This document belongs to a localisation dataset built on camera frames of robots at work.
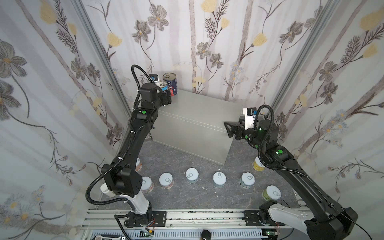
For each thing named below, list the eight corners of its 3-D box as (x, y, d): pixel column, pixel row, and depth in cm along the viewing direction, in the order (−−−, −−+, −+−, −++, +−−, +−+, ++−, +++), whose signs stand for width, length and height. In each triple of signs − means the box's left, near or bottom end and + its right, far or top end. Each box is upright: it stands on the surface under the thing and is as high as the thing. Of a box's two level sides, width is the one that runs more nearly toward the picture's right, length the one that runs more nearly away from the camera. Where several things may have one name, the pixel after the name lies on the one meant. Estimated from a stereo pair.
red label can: (159, 189, 86) (157, 185, 81) (161, 176, 90) (160, 172, 86) (173, 189, 86) (171, 185, 81) (174, 176, 90) (173, 172, 86)
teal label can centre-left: (185, 184, 88) (185, 180, 83) (186, 172, 92) (185, 167, 87) (199, 184, 88) (199, 180, 83) (198, 172, 92) (199, 167, 88)
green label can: (240, 188, 86) (243, 184, 81) (238, 176, 91) (240, 172, 86) (253, 188, 86) (256, 184, 81) (250, 176, 91) (253, 172, 86)
